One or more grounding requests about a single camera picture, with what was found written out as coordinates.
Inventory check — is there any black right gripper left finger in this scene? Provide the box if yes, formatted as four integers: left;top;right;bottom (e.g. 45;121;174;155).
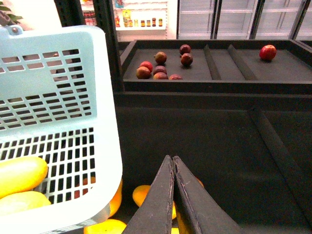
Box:
123;156;175;234

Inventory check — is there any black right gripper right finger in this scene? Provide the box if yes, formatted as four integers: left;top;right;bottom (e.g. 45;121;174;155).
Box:
173;156;243;234

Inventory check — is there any yellow lemon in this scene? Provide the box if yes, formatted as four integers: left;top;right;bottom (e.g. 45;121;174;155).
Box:
0;156;48;198

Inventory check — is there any light blue plastic basket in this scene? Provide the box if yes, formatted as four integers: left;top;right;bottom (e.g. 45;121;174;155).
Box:
0;25;122;234

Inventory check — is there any black front display tray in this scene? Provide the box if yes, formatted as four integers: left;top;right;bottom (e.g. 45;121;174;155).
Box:
114;92;312;234

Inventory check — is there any black display tray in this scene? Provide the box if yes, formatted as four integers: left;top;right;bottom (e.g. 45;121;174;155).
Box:
120;40;312;95
114;92;312;234

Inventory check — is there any black tray divider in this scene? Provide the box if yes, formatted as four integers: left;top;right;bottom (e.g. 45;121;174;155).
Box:
248;107;312;226

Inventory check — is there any black rear display tray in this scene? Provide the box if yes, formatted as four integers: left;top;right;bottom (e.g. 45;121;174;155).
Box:
120;40;312;95

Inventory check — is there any dark passion fruit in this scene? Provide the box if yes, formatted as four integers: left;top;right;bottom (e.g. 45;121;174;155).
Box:
181;53;193;66
179;44;191;55
154;51;167;65

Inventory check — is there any red apple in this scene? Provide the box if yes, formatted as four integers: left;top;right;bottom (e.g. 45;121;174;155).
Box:
259;45;277;61

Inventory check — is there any shelf of sauce bottles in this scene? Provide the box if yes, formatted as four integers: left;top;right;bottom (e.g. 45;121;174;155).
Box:
80;0;177;41

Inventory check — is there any glass door refrigerator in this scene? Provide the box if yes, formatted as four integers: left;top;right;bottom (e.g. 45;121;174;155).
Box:
176;0;312;40

